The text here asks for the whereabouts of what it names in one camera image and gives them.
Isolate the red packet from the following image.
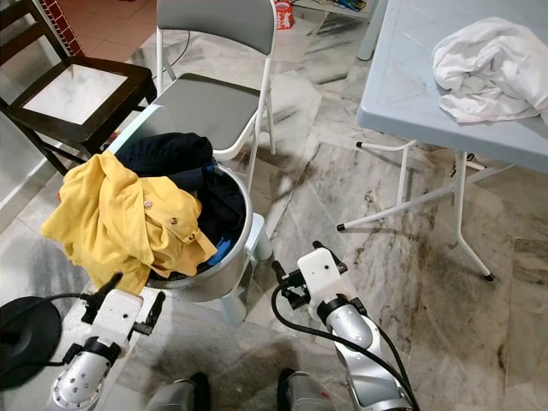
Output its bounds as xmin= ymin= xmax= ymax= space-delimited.
xmin=271 ymin=0 xmax=297 ymax=32

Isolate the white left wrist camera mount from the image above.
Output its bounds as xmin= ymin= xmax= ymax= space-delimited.
xmin=89 ymin=289 xmax=147 ymax=348

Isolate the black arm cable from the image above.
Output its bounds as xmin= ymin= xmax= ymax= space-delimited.
xmin=270 ymin=285 xmax=422 ymax=411
xmin=0 ymin=292 xmax=95 ymax=371

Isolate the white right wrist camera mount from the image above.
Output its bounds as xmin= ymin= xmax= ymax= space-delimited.
xmin=296 ymin=246 xmax=348 ymax=306

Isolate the dark wooden chair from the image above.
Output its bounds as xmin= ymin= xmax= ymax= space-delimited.
xmin=0 ymin=0 xmax=158 ymax=178

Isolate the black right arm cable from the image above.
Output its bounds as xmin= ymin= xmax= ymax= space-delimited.
xmin=270 ymin=285 xmax=422 ymax=411

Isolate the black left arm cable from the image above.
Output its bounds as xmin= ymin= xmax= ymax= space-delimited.
xmin=0 ymin=292 xmax=95 ymax=371

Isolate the white shirt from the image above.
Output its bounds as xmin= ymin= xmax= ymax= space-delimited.
xmin=431 ymin=16 xmax=548 ymax=126

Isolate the black round base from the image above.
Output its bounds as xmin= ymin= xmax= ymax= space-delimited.
xmin=0 ymin=295 xmax=63 ymax=392

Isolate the robot left leg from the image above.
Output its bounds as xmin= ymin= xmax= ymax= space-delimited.
xmin=148 ymin=372 xmax=212 ymax=411

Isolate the dark navy clothing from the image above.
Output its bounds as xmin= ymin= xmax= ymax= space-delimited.
xmin=116 ymin=133 xmax=249 ymax=277

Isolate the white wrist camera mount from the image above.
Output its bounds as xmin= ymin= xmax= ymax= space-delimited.
xmin=89 ymin=289 xmax=147 ymax=348
xmin=296 ymin=246 xmax=348 ymax=306

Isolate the yellow shirt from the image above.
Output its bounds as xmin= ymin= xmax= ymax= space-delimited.
xmin=40 ymin=151 xmax=220 ymax=297

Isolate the robot right leg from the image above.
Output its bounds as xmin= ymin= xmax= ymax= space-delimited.
xmin=276 ymin=368 xmax=345 ymax=411

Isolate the robot leg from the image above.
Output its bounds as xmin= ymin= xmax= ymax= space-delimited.
xmin=276 ymin=368 xmax=345 ymax=411
xmin=148 ymin=372 xmax=212 ymax=411

